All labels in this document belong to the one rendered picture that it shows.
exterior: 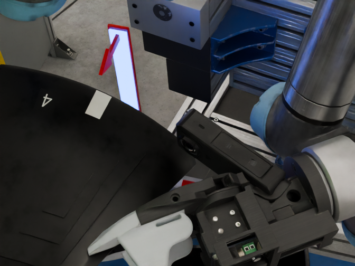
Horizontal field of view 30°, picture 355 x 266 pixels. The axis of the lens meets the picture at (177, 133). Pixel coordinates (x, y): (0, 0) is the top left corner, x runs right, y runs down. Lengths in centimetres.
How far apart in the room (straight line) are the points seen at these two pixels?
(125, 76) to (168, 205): 27
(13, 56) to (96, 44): 40
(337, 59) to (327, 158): 12
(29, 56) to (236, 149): 165
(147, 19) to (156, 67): 119
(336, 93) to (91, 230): 29
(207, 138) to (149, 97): 161
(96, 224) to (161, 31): 57
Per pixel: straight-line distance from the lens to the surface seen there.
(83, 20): 251
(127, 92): 82
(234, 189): 59
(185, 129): 62
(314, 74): 70
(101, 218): 61
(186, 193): 57
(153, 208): 57
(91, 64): 235
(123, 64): 78
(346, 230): 76
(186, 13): 106
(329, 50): 68
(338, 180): 60
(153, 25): 112
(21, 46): 215
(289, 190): 61
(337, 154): 61
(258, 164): 60
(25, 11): 61
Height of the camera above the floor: 171
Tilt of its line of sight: 54 degrees down
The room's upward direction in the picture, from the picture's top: 5 degrees counter-clockwise
